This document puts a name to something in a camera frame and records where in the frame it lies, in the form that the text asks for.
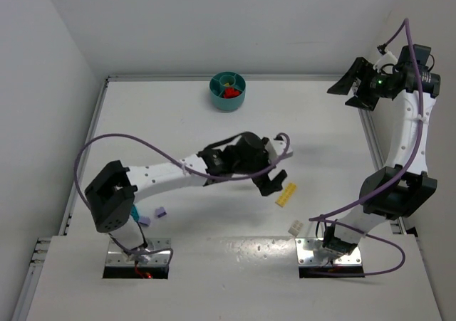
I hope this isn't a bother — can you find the long yellow lego brick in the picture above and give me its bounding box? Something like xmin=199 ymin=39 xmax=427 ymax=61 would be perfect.
xmin=275 ymin=182 xmax=297 ymax=208

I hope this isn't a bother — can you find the long red lego brick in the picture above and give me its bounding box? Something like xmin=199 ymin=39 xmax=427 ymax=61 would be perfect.
xmin=223 ymin=88 xmax=233 ymax=99

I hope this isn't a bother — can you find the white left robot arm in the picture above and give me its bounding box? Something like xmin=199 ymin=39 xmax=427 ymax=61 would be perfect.
xmin=78 ymin=132 xmax=293 ymax=263

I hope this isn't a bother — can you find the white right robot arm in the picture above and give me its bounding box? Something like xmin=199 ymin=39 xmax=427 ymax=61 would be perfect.
xmin=322 ymin=44 xmax=440 ymax=256

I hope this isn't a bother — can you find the white lego brick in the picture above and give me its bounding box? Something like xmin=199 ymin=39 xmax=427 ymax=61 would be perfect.
xmin=288 ymin=220 xmax=303 ymax=237

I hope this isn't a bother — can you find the teal divided round container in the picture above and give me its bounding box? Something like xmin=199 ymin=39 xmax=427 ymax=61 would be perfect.
xmin=209 ymin=71 xmax=246 ymax=112

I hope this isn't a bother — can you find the purple lego brick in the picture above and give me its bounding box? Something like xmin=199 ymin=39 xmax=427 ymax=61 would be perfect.
xmin=155 ymin=206 xmax=167 ymax=219

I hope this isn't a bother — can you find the lilac lego plate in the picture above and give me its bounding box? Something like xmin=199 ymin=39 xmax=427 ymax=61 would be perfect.
xmin=138 ymin=216 xmax=151 ymax=227

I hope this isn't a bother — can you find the teal lego brick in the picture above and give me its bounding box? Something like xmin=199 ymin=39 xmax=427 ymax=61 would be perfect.
xmin=130 ymin=205 xmax=140 ymax=222

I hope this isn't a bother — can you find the right aluminium table rail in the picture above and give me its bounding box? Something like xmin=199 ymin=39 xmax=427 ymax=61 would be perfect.
xmin=358 ymin=109 xmax=406 ymax=235

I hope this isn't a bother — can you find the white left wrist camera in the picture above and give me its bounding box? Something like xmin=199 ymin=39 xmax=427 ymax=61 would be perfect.
xmin=265 ymin=140 xmax=294 ymax=162

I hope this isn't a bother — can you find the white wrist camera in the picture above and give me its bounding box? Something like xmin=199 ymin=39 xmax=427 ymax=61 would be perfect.
xmin=265 ymin=140 xmax=294 ymax=162
xmin=373 ymin=51 xmax=398 ymax=70

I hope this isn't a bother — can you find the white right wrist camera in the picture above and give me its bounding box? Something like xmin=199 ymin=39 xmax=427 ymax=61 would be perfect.
xmin=373 ymin=51 xmax=398 ymax=70

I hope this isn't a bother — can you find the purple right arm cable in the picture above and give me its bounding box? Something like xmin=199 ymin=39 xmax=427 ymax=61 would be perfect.
xmin=308 ymin=18 xmax=428 ymax=276

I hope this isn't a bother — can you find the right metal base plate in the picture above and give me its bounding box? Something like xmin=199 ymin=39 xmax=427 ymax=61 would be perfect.
xmin=295 ymin=237 xmax=363 ymax=268

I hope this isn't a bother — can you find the metal base plate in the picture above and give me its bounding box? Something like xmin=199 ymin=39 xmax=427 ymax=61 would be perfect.
xmin=295 ymin=237 xmax=363 ymax=268
xmin=105 ymin=238 xmax=174 ymax=268

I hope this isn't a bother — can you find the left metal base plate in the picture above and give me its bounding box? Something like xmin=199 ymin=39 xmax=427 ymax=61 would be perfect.
xmin=105 ymin=238 xmax=174 ymax=268

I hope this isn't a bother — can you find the aluminium table edge rail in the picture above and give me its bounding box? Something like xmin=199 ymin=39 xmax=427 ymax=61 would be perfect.
xmin=10 ymin=75 xmax=110 ymax=321

